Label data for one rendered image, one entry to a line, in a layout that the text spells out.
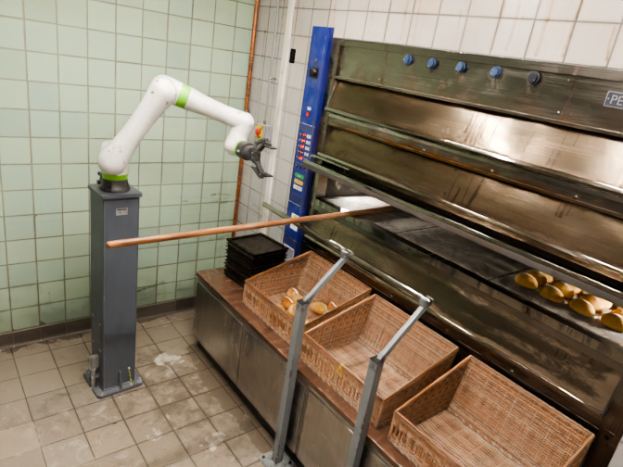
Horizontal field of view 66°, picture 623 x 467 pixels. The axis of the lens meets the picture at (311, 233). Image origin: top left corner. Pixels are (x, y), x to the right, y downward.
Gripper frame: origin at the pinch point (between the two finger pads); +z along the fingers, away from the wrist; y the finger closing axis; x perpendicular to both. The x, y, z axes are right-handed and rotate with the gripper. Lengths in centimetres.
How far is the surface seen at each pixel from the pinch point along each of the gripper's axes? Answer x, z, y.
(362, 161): -54, 8, -2
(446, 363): -44, 92, 70
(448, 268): -54, 75, 32
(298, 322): 6, 44, 63
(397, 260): -56, 43, 42
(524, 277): -70, 103, 26
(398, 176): -53, 35, -1
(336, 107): -54, -19, -25
